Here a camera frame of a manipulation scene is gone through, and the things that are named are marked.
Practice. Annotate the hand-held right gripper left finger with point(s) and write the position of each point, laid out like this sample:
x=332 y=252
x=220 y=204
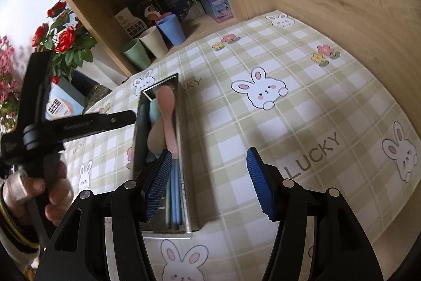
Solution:
x=159 y=188

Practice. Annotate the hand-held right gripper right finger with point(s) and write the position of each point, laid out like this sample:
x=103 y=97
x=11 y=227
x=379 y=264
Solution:
x=263 y=188

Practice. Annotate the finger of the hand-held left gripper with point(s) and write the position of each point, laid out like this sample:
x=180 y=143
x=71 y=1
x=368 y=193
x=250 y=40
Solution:
x=105 y=122
x=36 y=86

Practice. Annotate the blue chopstick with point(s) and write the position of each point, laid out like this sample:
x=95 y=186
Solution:
x=180 y=198
x=173 y=198

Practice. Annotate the metal utensil tray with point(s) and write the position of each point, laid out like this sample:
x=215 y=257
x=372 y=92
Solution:
x=141 y=123

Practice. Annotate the green spoon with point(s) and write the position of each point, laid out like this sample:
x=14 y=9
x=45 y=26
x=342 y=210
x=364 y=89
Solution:
x=154 y=111

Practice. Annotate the beige spoon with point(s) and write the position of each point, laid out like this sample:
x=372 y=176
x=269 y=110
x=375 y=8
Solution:
x=157 y=137

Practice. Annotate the pink spoon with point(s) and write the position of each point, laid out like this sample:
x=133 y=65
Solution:
x=167 y=109

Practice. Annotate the person's left forearm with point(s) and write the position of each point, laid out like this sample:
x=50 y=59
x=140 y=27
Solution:
x=16 y=241

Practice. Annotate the person's left hand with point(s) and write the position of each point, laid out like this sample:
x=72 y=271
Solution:
x=61 y=195

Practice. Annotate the dark gold patterned box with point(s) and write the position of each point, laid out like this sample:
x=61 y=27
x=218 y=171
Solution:
x=98 y=98

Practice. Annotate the pink blossom flower arrangement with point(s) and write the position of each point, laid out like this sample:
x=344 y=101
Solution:
x=8 y=70

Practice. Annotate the light blue carton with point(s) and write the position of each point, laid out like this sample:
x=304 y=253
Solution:
x=62 y=106

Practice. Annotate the red rose bouquet white vase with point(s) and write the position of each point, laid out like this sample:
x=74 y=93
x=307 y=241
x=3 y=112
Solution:
x=67 y=37

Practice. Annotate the checked bunny print tablecloth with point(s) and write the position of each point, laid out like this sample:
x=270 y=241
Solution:
x=296 y=123

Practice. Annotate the green cup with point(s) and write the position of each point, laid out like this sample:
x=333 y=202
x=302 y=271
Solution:
x=136 y=52

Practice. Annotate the beige cup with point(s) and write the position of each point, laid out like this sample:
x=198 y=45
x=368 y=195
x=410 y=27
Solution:
x=153 y=42

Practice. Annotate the white box with dark print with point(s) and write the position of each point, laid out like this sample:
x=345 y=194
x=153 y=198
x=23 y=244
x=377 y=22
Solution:
x=128 y=22

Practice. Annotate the blue cup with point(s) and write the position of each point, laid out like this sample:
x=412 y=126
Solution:
x=170 y=30

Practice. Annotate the pink cup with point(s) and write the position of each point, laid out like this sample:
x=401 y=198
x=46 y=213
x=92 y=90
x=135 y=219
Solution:
x=162 y=17

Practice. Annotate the dark box with figure print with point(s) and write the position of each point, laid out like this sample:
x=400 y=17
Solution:
x=144 y=6

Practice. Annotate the purple box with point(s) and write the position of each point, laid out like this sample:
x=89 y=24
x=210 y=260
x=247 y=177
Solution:
x=217 y=6

